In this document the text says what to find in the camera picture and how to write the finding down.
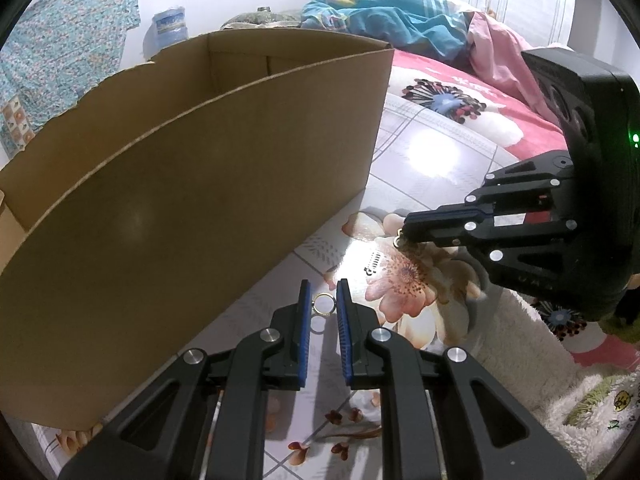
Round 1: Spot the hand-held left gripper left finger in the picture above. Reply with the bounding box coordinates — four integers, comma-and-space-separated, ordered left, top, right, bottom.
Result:
59, 279, 312, 480

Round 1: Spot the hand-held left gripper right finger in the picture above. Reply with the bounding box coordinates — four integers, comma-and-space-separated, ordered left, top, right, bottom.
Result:
336, 278, 587, 480

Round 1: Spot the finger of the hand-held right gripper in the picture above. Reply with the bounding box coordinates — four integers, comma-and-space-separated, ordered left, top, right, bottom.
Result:
404, 220, 583, 306
404, 152, 575, 228

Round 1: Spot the brown cardboard box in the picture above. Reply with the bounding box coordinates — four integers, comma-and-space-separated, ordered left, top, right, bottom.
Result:
0, 29, 396, 433

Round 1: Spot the floral patterned table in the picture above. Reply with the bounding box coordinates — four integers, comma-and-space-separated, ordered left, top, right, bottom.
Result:
30, 92, 571, 480

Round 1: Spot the pink printed bed sheet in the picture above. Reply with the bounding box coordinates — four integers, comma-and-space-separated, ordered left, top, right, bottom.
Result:
385, 50, 640, 376

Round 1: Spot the green fluffy mat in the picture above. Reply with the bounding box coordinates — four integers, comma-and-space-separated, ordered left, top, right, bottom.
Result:
565, 375, 640, 441

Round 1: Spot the pink blanket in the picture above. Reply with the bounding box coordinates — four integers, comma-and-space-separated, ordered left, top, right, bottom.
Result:
467, 10, 568, 128

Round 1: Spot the blue striped blanket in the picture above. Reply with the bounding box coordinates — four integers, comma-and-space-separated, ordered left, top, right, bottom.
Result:
300, 0, 476, 63

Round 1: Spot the grey pillow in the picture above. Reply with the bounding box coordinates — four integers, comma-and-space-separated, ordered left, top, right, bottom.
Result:
220, 7, 306, 31

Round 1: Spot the blue water bottle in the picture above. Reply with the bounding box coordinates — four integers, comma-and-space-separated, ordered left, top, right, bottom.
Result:
151, 6, 190, 51

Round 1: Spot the patchwork printed cloth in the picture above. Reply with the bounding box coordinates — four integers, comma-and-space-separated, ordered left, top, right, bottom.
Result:
0, 100, 36, 153

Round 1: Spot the teal patterned hanging cloth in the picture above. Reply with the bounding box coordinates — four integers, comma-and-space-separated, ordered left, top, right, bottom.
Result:
0, 0, 142, 126

